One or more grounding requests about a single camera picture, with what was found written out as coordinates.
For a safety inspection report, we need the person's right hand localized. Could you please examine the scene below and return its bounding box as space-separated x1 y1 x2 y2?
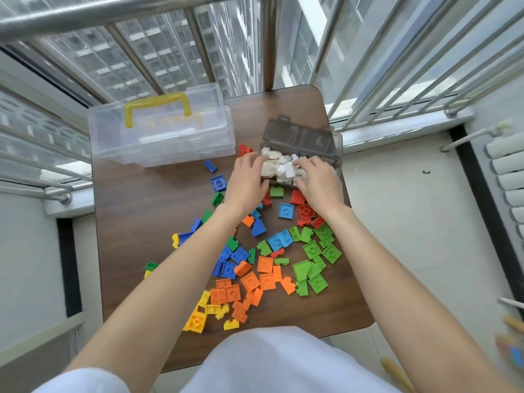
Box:
292 155 349 220

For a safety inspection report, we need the person's left hand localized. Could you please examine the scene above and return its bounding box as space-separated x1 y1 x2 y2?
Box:
223 151 271 220

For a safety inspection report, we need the grey transparent plastic box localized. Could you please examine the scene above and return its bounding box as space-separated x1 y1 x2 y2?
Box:
260 115 344 191

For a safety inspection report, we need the person's left forearm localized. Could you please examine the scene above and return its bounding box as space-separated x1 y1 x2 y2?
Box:
63 202 252 379

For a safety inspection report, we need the person's right forearm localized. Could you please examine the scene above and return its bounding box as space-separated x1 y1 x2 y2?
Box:
327 204 508 393

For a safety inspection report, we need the pile of white bricks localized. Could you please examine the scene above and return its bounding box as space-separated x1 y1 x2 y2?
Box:
261 147 308 187

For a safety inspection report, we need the pile of red bricks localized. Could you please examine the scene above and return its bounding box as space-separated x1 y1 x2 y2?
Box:
262 189 327 229

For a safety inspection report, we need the pile of green bricks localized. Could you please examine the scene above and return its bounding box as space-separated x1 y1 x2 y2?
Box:
288 223 343 297

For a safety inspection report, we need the pile of orange bricks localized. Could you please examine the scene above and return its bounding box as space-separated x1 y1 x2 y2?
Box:
210 255 296 324

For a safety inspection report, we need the pile of yellow bricks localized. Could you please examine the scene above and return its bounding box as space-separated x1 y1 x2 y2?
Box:
182 290 240 334

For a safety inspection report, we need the steel guard railing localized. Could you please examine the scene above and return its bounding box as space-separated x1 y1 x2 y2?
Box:
0 0 284 206
315 0 524 132

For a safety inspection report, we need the grey apartment building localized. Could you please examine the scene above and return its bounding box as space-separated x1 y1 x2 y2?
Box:
0 0 263 103

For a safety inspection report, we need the person's white shirt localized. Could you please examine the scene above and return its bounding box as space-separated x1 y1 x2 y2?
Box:
32 326 404 393

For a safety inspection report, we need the white radiator pipe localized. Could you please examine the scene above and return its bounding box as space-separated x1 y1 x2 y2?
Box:
440 122 513 153

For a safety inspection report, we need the white radiator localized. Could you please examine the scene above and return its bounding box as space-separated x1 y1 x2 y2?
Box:
485 133 524 243

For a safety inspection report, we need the yellow stick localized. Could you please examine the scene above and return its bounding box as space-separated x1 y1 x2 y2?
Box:
501 315 524 335

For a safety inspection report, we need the colourful blurred toy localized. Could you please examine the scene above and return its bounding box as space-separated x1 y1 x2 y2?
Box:
495 333 524 376

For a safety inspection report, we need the clear storage box yellow handle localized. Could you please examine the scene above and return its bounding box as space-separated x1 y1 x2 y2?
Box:
88 82 237 168

